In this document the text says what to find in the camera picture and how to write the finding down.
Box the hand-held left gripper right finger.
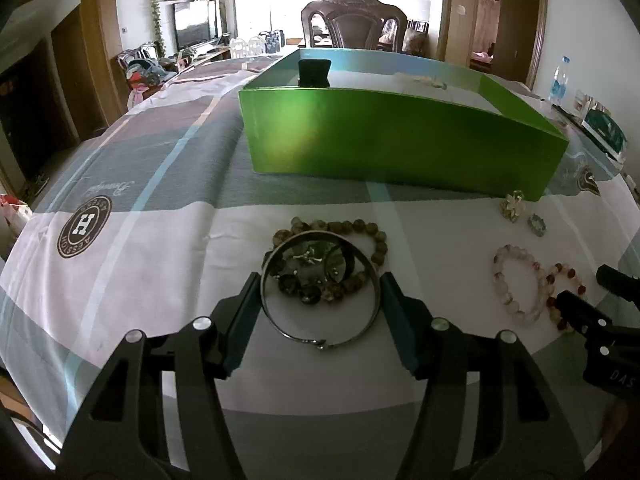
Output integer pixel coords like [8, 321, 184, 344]
[378, 271, 586, 480]

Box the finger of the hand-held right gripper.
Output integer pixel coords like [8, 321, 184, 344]
[596, 264, 640, 311]
[556, 290, 613, 336]

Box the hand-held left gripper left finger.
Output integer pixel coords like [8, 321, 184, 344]
[57, 271, 263, 480]

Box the red orange bead bracelet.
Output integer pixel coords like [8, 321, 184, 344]
[544, 261, 587, 333]

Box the silver bangle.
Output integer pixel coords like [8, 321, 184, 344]
[260, 231, 381, 352]

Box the pink bead bracelet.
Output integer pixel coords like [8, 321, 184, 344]
[492, 244, 548, 325]

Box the brown bead bracelet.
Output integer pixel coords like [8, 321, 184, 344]
[262, 216, 389, 306]

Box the green cardboard box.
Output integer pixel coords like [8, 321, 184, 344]
[238, 48, 570, 202]

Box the white clear jewelry piece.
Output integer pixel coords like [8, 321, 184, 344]
[395, 72, 448, 91]

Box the gold white ornament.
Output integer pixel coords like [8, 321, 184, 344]
[500, 190, 526, 223]

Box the dark green packet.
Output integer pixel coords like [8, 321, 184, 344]
[582, 108, 628, 161]

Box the printed checked tablecloth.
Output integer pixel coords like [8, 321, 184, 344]
[0, 50, 640, 480]

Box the clear water bottle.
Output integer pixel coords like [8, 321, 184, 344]
[548, 56, 572, 106]

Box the pile of clothes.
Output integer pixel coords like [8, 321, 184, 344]
[117, 57, 178, 91]

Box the flat television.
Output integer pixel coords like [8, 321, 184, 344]
[172, 0, 218, 51]

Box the dark wooden chair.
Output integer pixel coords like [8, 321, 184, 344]
[300, 0, 408, 53]

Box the green hanging vine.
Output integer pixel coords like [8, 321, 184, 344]
[148, 0, 167, 58]

